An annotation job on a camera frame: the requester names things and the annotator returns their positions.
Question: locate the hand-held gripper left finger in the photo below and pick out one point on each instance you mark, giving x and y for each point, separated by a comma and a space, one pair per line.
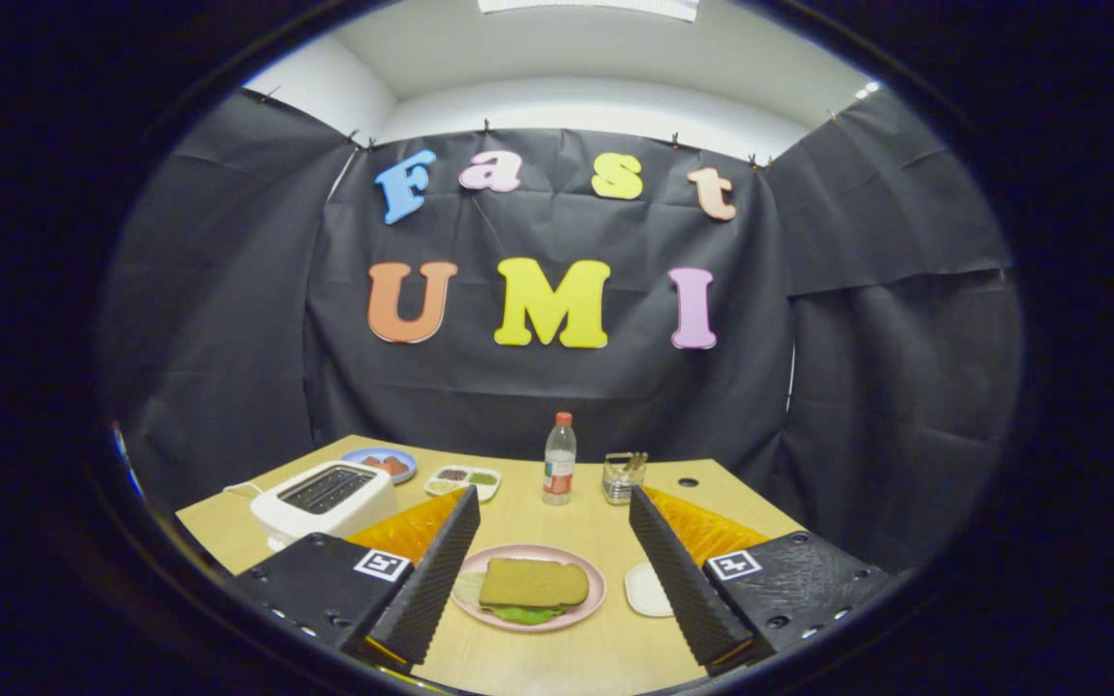
431, 580

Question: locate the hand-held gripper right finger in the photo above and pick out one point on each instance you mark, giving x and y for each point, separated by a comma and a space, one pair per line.
678, 580

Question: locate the green lettuce leaf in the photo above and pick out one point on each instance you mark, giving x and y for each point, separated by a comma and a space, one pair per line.
523, 615

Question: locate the brown toasted bread slice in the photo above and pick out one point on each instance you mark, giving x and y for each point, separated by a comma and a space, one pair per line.
533, 583

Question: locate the small white dish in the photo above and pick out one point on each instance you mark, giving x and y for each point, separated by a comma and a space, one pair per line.
644, 592

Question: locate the pink plate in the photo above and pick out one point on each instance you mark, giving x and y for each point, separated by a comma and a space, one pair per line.
598, 580

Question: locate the white toaster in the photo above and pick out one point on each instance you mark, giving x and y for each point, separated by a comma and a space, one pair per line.
364, 512

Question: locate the white divided tray with grains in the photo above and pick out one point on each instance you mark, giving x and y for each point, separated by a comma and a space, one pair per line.
465, 478

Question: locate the cooked meat pieces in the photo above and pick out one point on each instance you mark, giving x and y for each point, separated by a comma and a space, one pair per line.
388, 465

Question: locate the blue plate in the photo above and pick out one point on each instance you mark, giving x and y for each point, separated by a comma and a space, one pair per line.
356, 456

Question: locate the clear bottle with red cap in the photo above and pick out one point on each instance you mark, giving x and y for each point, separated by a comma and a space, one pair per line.
559, 469

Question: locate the black backdrop cloth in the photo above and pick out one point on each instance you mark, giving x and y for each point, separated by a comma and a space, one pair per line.
538, 387

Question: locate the white and blue object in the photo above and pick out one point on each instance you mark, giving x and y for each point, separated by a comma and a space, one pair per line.
125, 454

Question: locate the small ceiling light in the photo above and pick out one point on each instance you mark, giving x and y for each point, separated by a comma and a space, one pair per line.
868, 90

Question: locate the large ceiling light panel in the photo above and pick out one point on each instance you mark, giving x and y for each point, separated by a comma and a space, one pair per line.
591, 8

